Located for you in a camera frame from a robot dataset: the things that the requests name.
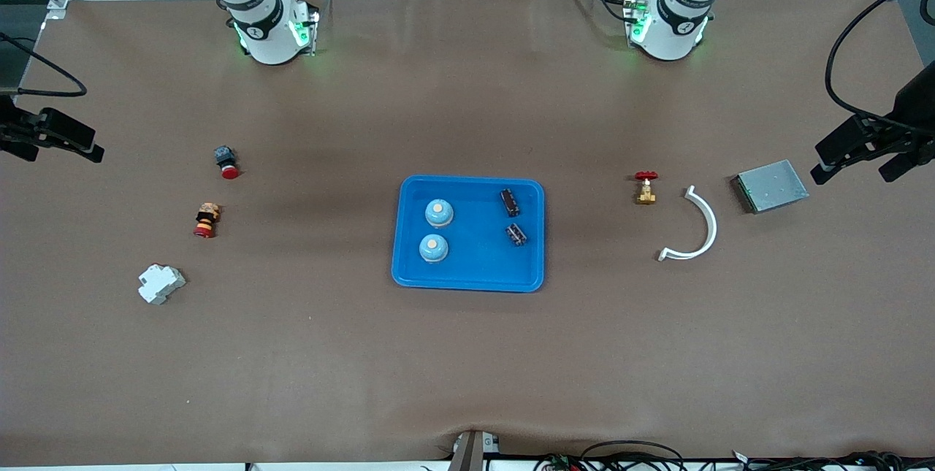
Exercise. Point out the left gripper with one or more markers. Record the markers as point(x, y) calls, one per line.
point(908, 118)

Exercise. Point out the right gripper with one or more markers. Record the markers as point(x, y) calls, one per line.
point(16, 126)

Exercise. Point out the dark brown relay block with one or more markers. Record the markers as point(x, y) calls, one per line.
point(510, 202)

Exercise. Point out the blue dome bell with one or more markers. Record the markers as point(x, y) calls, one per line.
point(433, 247)
point(439, 213)

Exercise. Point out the blue plastic tray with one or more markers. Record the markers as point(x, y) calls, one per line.
point(475, 266)

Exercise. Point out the grey metal box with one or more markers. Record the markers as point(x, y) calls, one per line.
point(771, 186)

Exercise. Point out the white curved plastic clamp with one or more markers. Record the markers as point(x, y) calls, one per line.
point(711, 226)

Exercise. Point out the red emergency button orange body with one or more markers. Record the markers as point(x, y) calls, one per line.
point(207, 220)

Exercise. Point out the white circuit breaker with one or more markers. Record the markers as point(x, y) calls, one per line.
point(161, 284)

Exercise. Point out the red push button dark body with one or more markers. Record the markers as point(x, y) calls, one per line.
point(226, 162)

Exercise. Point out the brown table mat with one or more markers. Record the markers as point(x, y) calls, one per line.
point(467, 354)

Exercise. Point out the grey metal bracket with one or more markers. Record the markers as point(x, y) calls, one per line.
point(471, 453)

